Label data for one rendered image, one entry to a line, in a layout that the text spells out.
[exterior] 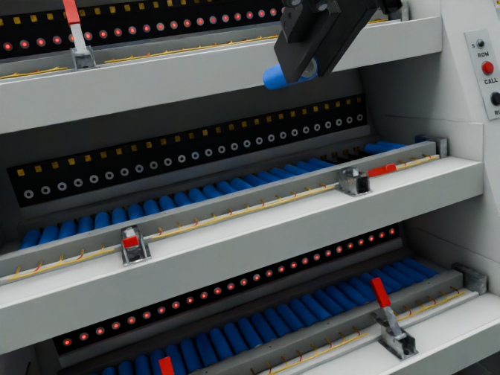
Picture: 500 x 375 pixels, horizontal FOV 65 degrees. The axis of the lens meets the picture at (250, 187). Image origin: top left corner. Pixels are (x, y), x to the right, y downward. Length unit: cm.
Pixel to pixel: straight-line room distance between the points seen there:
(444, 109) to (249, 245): 35
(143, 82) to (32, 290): 23
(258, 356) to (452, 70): 44
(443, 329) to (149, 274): 37
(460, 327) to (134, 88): 48
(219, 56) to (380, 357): 40
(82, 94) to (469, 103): 47
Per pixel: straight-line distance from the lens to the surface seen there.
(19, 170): 58
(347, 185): 49
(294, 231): 44
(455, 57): 60
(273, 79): 32
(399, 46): 57
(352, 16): 25
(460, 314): 61
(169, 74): 44
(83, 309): 42
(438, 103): 63
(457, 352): 58
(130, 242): 35
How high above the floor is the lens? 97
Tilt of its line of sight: 1 degrees up
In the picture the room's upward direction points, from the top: 15 degrees counter-clockwise
